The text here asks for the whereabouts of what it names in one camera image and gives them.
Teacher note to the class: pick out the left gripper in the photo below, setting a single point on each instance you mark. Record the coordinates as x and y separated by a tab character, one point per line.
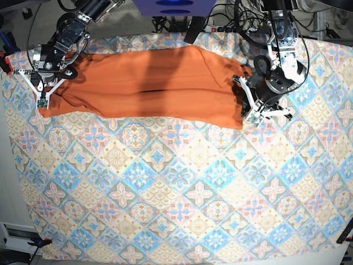
266	92

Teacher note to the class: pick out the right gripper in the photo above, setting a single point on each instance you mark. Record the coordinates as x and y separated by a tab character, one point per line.
48	72

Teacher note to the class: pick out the orange T-shirt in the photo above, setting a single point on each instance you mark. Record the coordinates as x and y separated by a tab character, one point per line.
189	83

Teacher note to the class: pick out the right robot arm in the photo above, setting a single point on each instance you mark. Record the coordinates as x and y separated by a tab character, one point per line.
54	60

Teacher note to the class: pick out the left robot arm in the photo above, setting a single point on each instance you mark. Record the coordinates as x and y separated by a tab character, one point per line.
279	72

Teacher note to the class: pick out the red clamp left edge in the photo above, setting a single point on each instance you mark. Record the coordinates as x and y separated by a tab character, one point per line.
5	64

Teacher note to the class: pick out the white power strip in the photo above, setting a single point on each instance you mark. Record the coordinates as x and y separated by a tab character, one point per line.
220	29

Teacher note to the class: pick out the patterned tile tablecloth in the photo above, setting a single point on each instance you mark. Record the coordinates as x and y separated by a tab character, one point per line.
171	191

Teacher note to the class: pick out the black clamp right edge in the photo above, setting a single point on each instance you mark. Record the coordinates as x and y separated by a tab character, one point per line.
344	235

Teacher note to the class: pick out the blue clamp bottom left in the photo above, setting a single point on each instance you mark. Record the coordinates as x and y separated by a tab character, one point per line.
39	243

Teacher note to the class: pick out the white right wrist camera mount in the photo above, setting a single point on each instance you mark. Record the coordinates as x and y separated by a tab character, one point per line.
42	91

